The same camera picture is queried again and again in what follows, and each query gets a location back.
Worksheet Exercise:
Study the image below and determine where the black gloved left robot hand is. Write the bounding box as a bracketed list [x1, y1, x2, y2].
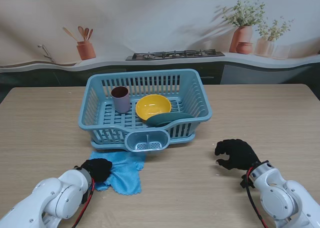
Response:
[80, 158, 113, 183]

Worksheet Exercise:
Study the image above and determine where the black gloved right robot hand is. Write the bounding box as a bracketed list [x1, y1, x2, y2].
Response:
[214, 139, 262, 171]

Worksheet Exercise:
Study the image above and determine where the blue microfibre cloth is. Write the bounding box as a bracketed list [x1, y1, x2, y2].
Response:
[89, 151, 147, 196]

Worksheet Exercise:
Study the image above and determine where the lilac plastic cup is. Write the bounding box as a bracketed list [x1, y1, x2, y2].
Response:
[110, 86, 131, 114]

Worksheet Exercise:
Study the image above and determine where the yellow bowl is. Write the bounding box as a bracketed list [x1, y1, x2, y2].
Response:
[135, 94, 172, 122]

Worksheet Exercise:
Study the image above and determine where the teal plate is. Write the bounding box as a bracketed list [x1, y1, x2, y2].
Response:
[145, 112, 195, 128]

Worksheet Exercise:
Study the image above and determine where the light blue dish rack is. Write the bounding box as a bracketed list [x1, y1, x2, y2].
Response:
[89, 133, 195, 152]

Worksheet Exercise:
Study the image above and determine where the blue cutlery holder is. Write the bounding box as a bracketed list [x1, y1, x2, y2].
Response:
[124, 129, 170, 156]

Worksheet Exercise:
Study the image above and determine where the blue plastic dish rack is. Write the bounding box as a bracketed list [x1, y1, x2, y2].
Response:
[78, 68, 213, 156]

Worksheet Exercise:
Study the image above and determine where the printed kitchen backdrop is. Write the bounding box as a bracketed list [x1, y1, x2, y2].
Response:
[0, 0, 320, 88]

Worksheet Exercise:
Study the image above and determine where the red and black left arm cable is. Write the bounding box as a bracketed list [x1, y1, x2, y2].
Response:
[71, 178, 96, 228]

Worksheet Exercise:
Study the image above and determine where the red and black arm cable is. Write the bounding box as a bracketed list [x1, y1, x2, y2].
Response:
[245, 167, 270, 228]
[71, 178, 96, 228]

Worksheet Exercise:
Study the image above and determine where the red and black right arm cable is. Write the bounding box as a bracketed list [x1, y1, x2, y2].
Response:
[245, 167, 270, 228]

